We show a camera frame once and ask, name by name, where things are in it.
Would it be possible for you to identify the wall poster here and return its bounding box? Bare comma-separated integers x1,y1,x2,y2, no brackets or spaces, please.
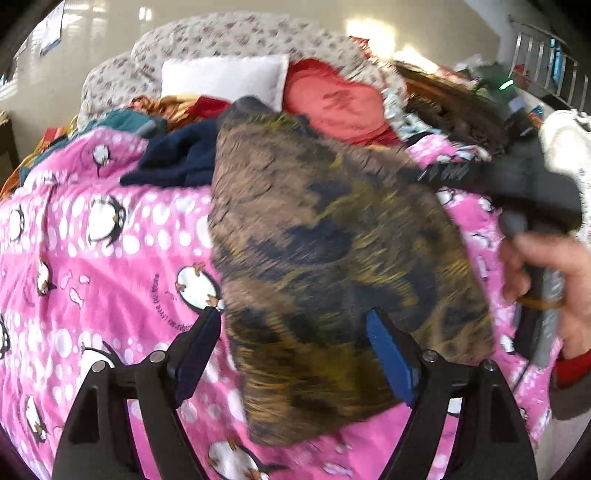
39,0,65,56

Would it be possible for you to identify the metal rack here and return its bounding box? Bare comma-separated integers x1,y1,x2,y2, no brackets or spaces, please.
508,14,591,112

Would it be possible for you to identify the orange red patterned blanket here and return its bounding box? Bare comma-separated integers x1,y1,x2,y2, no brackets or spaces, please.
0,95,232,199

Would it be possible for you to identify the brown floral garment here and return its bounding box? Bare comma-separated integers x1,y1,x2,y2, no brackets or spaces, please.
208,96,497,448

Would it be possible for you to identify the pink penguin print blanket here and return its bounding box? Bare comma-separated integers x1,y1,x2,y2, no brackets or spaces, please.
0,127,564,480

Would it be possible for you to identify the white pillow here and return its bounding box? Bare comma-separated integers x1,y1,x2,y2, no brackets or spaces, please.
161,54,291,114

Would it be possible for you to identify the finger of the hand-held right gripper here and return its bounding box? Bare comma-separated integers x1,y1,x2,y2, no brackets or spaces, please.
417,159,485,191

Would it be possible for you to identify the light blue frilled cloth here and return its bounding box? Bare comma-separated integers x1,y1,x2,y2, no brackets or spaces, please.
379,88,419,141

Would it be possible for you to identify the clutter on shelf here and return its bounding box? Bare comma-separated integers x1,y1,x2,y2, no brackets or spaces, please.
438,54,509,90

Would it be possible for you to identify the person's right hand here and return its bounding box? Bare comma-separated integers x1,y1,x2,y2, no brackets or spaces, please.
499,231,591,361

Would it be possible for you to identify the dark wooden headboard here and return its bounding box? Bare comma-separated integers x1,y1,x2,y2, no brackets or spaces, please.
392,62,513,153

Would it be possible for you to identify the dark wooden cabinet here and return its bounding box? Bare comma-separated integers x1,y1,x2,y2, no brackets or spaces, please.
0,111,21,171

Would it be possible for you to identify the navy blue garment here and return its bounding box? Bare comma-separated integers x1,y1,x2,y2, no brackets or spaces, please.
120,122,232,188

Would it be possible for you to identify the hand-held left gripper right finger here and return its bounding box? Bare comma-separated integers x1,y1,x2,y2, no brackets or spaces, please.
365,308,539,480

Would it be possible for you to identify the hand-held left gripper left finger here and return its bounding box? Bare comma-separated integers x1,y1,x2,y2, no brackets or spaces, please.
52,305,223,480

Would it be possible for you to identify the teal garment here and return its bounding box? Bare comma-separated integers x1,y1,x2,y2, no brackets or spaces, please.
28,108,167,167

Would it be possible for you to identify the red heart cushion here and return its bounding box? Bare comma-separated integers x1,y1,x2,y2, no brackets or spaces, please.
281,59,407,147

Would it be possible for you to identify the cream floral quilt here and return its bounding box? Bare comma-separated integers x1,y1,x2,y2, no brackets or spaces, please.
76,11,407,134

